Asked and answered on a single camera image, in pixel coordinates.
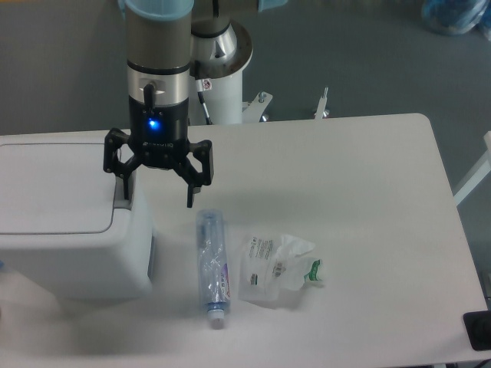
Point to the white frame at right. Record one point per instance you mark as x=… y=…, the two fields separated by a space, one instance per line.
x=475 y=175

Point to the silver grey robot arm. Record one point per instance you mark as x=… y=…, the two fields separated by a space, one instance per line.
x=176 y=50

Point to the blue plastic bag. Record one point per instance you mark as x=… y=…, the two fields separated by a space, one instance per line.
x=452 y=18

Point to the clear plastic water bottle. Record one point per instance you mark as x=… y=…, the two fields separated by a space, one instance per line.
x=213 y=268

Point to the black device at table edge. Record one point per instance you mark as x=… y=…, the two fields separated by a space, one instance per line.
x=478 y=329

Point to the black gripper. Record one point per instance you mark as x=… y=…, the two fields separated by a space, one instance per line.
x=159 y=139

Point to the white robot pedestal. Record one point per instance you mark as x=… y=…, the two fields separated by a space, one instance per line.
x=224 y=102

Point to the white table leg bracket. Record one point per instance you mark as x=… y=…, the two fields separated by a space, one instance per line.
x=321 y=111

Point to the crumpled clear plastic bag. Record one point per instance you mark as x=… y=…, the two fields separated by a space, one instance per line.
x=273 y=263

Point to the white trash can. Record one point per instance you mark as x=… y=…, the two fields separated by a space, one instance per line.
x=69 y=226

